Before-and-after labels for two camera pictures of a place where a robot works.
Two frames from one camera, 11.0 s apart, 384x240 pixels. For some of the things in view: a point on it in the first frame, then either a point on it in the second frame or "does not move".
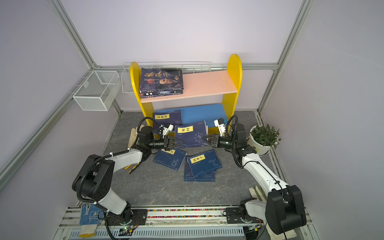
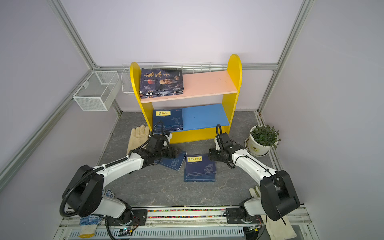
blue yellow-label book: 173,158 does not move
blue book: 204,163 → 172,119
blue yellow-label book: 192,134 → 162,129
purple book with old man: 152,95 does not move
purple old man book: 160,79 does not move
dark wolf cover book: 147,93 does not move
